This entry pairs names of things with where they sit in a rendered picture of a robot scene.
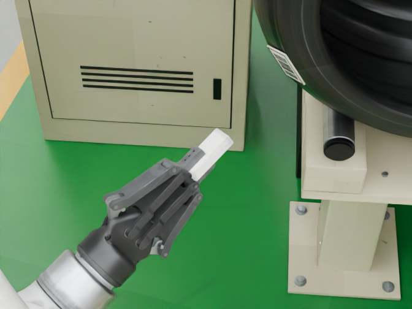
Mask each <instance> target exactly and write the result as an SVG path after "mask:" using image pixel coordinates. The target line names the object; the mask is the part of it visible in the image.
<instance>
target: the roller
mask: <svg viewBox="0 0 412 309"><path fill-rule="evenodd" d="M322 115H323V150H324V155H325V156H326V157H327V158H329V159H331V160H334V161H344V160H347V159H349V158H351V157H352V156H353V155H354V153H355V131H354V119H352V118H349V117H347V116H345V115H342V114H341V113H338V112H336V111H335V110H333V109H331V108H330V107H328V106H326V105H324V104H322Z"/></svg>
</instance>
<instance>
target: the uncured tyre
mask: <svg viewBox="0 0 412 309"><path fill-rule="evenodd" d="M252 1H253V5H254V9H255V12H256V15H257V19H258V21H259V24H260V26H261V29H262V32H263V34H264V37H265V39H266V41H267V43H268V45H269V46H271V47H273V48H276V49H277V50H279V51H281V52H283V53H285V54H286V55H287V56H288V58H289V59H290V61H291V62H292V64H293V66H294V67H295V69H296V70H297V72H298V73H299V75H300V76H301V78H302V80H303V81H304V82H305V85H303V84H301V83H299V82H297V81H296V80H294V81H295V82H296V83H297V84H298V85H299V86H300V87H302V88H303V89H304V90H305V91H306V92H307V93H308V94H310V95H311V96H313V97H314V98H315V99H317V100H318V101H320V102H322V103H323V104H324V105H326V106H328V107H330V108H331V109H333V110H335V111H336V112H338V113H341V114H342V115H345V116H347V117H349V118H352V119H354V120H356V121H359V122H361V123H364V124H366V125H368V126H371V127H373V128H376V129H379V130H381V131H385V132H388V133H391V134H395V135H400V136H404V137H409V138H412V0H252Z"/></svg>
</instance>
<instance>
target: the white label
mask: <svg viewBox="0 0 412 309"><path fill-rule="evenodd" d="M267 47H268V49H269V50H270V52H271V53H272V55H273V56H274V58H275V59H276V61H277V62H278V64H279V65H280V67H281V68H282V70H283V71H284V73H285V74H286V75H287V76H288V77H291V78H292V79H294V80H296V81H297V82H299V83H301V84H303V85H305V82H304V81H303V80H302V78H301V76H300V75H299V73H298V72H297V70H296V69H295V67H294V66H293V64H292V62H291V61H290V59H289V58H288V56H287V55H286V54H285V53H283V52H281V51H279V50H277V49H276V48H273V47H271V46H269V45H267Z"/></svg>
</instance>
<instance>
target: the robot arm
mask: <svg viewBox="0 0 412 309"><path fill-rule="evenodd" d="M233 143H234V142H233V141H232V140H231V138H230V137H229V136H228V135H226V134H225V133H224V132H222V131H220V130H219V129H218V128H216V129H215V130H214V131H213V132H212V133H211V134H210V135H209V136H208V137H207V138H206V139H205V140H204V141H203V142H202V143H201V144H200V145H199V146H197V145H196V146H195V147H192V149H190V151H188V153H187V154H186V155H185V156H184V157H183V158H182V159H181V160H180V161H178V162H173V161H170V160H168V159H167V158H164V159H162V160H161V161H159V162H158V163H157V164H155V165H154V166H152V167H151V168H149V169H148V170H146V171H145V172H144V173H142V174H141V175H139V176H138V177H137V178H135V179H133V181H131V182H129V183H128V184H127V185H125V186H124V187H122V188H121V189H119V190H117V191H114V192H112V193H108V194H106V195H105V196H104V197H103V199H102V200H103V201H104V202H105V203H106V205H107V214H108V215H107V216H106V217H105V218H104V220H103V223H102V225H101V226H100V228H98V229H93V230H92V231H91V232H90V233H89V234H88V235H87V236H86V237H85V238H84V239H83V240H82V241H81V242H80V243H79V244H78V245H77V251H78V252H77V254H75V253H74V252H73V251H71V250H65V251H64V252H63V253H62V254H61V255H60V256H59V257H58V258H57V259H56V260H55V261H54V262H53V263H52V264H51V265H50V266H49V268H48V269H47V270H46V271H45V272H42V273H41V274H40V275H39V278H38V279H37V280H36V281H34V282H33V283H32V284H31V285H29V286H28V287H27V288H25V289H23V290H21V291H20V292H16V291H15V290H14V288H13V287H12V285H11V284H10V283H9V281H8V280H7V278H6V277H5V275H4V274H3V272H2V271H1V269H0V309H108V307H109V306H111V304H112V303H113V302H114V301H115V300H116V294H115V292H114V291H113V289H112V288H113V287H115V288H117V287H119V288H120V287H121V286H122V285H123V283H124V282H125V281H126V280H127V279H128V278H129V277H130V276H131V275H132V274H133V273H134V272H135V270H136V265H137V263H138V262H139V261H141V260H143V259H145V258H147V257H148V256H149V254H158V255H160V256H161V257H162V258H166V257H168V255H169V253H170V249H171V247H172V244H173V242H174V240H175V239H176V238H177V236H178V234H179V233H180V231H181V230H182V229H183V227H184V225H185V224H186V222H187V221H188V220H189V218H190V216H191V215H192V213H193V212H194V210H195V209H196V207H197V206H198V205H199V203H200V201H201V200H202V198H203V195H202V194H201V193H200V189H199V184H200V182H201V181H202V180H203V179H204V178H205V177H206V176H207V175H208V174H209V173H210V172H211V171H212V170H213V169H214V167H215V164H214V163H215V162H216V161H217V160H218V159H219V158H220V157H221V156H222V155H223V154H224V153H225V152H226V151H227V149H228V148H229V147H230V146H231V145H232V144H233ZM126 207H127V209H125V208H126ZM140 210H141V211H143V212H141V211H140ZM151 221H152V222H154V224H153V223H152V222H151Z"/></svg>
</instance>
